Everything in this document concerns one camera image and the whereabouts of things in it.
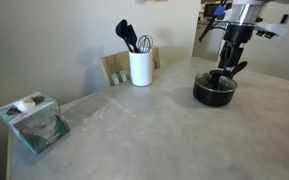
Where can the black microwave oven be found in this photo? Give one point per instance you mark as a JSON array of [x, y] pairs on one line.
[[209, 10]]

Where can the dark wall switch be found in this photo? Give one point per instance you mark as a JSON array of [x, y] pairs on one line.
[[285, 19]]

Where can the glass lid with black knob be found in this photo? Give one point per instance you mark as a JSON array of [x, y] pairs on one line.
[[202, 80]]

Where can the green patterned tissue box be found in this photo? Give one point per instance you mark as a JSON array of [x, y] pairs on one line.
[[37, 128]]

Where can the wooden chair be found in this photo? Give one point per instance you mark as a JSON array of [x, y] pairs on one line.
[[115, 65]]

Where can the black spatula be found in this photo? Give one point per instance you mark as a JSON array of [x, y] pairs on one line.
[[132, 38]]

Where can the white cylindrical utensil holder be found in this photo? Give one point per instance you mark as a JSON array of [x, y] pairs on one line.
[[140, 68]]

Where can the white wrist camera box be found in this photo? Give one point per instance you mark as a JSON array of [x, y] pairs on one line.
[[270, 29]]

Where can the black ladle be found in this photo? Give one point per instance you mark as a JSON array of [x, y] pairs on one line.
[[121, 30]]

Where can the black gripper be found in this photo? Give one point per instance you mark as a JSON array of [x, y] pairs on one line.
[[238, 35]]

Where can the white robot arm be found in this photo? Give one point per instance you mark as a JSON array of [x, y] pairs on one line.
[[247, 13]]

